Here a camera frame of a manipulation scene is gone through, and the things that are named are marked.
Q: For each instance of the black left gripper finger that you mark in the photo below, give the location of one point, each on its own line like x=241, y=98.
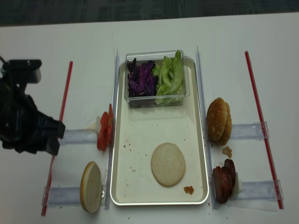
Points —
x=49, y=127
x=50, y=145

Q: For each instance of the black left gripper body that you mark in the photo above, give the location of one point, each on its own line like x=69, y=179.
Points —
x=20, y=122

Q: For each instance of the bun half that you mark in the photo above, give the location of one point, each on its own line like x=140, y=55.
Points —
x=168, y=164
x=91, y=188

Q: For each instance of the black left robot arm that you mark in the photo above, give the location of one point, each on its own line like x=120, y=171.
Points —
x=22, y=126

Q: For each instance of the white wedge by tomato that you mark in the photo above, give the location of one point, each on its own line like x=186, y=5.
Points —
x=97, y=124

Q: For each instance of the red tomato slice front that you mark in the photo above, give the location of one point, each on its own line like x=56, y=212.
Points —
x=102, y=137

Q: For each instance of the red tomato slice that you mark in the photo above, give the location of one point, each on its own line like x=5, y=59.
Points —
x=109, y=124
x=102, y=137

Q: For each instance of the red tomato slice back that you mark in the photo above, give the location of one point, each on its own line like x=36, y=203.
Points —
x=109, y=124

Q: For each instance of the green lettuce leaves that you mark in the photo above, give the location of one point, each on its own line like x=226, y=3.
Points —
x=170, y=85

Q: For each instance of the dark red meat slices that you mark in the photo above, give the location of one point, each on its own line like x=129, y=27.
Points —
x=224, y=181

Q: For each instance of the white wedge by meat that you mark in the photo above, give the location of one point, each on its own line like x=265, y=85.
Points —
x=237, y=187

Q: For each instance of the left upper clear cross divider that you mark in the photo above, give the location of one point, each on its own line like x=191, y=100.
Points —
x=79, y=136

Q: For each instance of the clear cross divider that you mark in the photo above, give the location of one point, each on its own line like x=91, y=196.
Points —
x=79, y=136
x=61, y=196
x=264, y=190
x=257, y=130

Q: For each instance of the left red tape strip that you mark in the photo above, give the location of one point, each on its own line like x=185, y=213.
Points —
x=48, y=185

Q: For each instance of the red tape strip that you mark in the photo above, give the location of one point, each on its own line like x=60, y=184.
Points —
x=266, y=141
x=48, y=185

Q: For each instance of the left lower clear cross divider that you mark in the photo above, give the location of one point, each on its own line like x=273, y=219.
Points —
x=61, y=196

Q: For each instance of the purple cabbage shreds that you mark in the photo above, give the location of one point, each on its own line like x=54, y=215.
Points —
x=141, y=80

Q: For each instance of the cream rectangular tray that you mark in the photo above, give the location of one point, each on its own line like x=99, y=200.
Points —
x=138, y=131

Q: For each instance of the clear plastic salad container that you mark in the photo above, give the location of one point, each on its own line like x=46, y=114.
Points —
x=149, y=101

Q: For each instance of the orange scrap on tray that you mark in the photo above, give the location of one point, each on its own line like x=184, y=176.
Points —
x=189, y=190

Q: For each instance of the sesame bun top front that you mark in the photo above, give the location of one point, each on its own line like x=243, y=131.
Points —
x=216, y=119

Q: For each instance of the sesame bun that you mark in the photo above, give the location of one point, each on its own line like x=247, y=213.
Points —
x=216, y=119
x=228, y=128

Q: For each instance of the right long clear divider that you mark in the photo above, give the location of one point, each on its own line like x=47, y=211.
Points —
x=209, y=161

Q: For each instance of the sesame bun top back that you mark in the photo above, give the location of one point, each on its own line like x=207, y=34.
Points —
x=228, y=128

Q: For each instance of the brown crumb beside bun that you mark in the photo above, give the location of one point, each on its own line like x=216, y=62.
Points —
x=227, y=151

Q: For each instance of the right upper clear cross divider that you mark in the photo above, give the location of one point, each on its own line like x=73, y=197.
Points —
x=257, y=130

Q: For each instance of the right red tape strip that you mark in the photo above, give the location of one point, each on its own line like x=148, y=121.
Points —
x=266, y=141

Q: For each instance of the right lower clear cross divider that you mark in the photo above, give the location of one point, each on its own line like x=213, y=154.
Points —
x=264, y=190

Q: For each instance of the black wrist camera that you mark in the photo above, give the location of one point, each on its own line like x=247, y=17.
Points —
x=23, y=71

